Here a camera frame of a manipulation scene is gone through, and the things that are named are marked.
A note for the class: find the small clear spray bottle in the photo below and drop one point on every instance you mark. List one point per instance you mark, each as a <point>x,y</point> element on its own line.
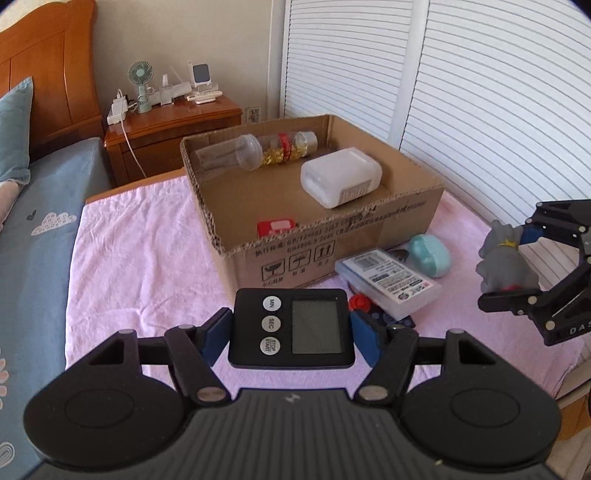
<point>165,91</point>

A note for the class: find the white stand with screen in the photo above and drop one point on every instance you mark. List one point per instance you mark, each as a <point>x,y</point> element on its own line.
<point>200,77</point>

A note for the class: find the red toy block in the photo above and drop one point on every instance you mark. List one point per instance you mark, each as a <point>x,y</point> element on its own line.
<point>269,228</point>

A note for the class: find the black dotted cube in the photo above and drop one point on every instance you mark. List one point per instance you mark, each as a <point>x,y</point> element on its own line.
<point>387,313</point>

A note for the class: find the blue pillow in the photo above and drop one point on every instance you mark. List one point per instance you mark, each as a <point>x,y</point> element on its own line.
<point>15,114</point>

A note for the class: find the blue bedsheet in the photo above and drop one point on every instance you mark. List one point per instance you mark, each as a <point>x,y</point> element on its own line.
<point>37,241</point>

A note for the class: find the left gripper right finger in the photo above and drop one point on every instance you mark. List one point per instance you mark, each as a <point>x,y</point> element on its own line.
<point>389,351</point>

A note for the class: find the light blue round case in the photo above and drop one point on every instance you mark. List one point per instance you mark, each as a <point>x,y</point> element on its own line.
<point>429,256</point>

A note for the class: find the pink quilt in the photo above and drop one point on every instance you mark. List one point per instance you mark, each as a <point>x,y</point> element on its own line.
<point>9,192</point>

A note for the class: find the wooden nightstand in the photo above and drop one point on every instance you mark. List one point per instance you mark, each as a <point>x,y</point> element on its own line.
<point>148,144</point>

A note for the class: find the black digital timer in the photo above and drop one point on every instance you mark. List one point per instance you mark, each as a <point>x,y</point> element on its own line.
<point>291,329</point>

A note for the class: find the cardboard box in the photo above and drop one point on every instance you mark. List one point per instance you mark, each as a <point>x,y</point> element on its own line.
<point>231,201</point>

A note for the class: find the green mini fan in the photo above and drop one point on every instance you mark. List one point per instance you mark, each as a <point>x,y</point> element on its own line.
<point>140,74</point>

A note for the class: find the pink bed cover cloth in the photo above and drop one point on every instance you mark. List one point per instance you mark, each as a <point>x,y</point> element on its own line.
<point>141,261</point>

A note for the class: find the wooden headboard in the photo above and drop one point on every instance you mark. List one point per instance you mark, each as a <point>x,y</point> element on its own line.
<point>53,45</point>

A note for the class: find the clear box with label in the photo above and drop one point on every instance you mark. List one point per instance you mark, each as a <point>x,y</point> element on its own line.
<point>376,271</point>

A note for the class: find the grey elephant toy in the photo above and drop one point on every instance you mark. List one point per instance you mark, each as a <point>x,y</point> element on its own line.
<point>502,266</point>

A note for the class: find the white louvered closet door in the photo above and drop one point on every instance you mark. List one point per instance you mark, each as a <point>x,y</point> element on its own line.
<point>494,96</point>

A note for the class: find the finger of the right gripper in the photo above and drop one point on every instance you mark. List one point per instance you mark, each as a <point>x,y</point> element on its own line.
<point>531,233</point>
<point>519,302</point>

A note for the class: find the white power strip charger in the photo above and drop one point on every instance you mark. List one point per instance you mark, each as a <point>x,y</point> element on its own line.
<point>118,109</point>

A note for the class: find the white remote control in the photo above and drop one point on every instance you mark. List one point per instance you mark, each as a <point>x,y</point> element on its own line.
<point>204,97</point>

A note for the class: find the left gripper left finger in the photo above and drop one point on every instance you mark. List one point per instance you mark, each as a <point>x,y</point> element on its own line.
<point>192,352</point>

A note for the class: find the clear plastic jar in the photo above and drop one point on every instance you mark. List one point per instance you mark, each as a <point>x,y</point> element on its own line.
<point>244,152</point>

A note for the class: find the white translucent plastic container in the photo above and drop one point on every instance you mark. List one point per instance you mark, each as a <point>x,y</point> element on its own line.
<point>340,177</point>

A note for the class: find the wall socket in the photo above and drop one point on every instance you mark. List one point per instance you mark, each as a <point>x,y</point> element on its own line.
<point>252,115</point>

